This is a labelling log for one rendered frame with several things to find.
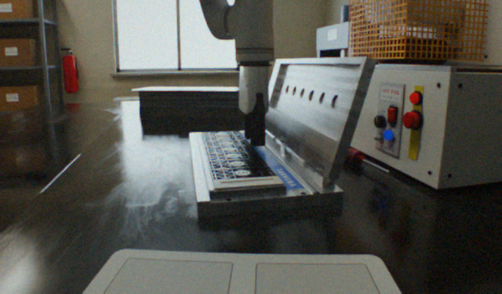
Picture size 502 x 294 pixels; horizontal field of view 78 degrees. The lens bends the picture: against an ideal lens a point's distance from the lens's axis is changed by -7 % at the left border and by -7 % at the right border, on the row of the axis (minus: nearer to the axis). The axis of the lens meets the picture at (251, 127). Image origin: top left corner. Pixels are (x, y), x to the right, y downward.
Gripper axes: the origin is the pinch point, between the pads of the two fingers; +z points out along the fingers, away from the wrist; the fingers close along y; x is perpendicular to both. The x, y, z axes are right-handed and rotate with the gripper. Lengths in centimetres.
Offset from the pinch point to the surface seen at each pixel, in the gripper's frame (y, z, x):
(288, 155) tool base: 9.8, 2.3, 4.7
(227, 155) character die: 11.8, 1.0, -7.7
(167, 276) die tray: 42.9, 3.3, -17.3
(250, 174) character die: 22.9, 1.0, -5.5
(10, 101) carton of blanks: -306, 20, -199
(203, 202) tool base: 29.3, 2.2, -13.1
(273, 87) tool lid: -10.2, -9.7, 7.0
